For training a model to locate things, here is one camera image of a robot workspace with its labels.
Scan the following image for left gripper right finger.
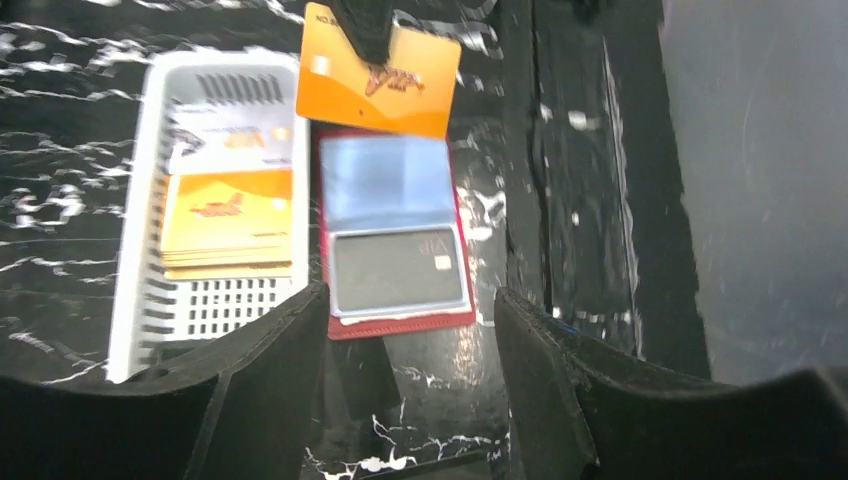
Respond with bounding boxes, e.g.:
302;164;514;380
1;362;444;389
494;288;847;479

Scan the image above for white plastic basket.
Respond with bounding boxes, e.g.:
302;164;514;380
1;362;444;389
106;50;310;383

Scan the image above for white VIP card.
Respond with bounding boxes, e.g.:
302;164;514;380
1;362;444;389
168;102;294;174

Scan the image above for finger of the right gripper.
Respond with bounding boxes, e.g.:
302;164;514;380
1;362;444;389
330;0;394;65

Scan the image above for black VIP card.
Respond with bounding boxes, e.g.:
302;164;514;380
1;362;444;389
329;226;468;317

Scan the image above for red leather card holder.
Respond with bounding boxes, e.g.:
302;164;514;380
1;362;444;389
314;128;476;341

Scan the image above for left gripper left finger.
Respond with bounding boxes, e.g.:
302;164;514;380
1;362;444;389
1;282;329;479

